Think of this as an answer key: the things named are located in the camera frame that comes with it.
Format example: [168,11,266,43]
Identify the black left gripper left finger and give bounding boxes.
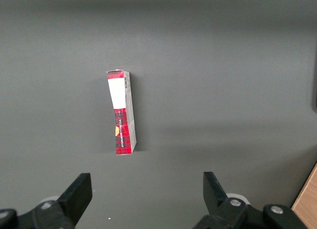
[0,172,93,229]

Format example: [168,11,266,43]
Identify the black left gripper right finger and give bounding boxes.
[192,171,309,229]

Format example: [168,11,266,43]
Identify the wooden two-drawer cabinet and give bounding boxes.
[291,161,317,229]

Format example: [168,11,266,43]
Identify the red and grey carton box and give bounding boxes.
[106,69,137,156]

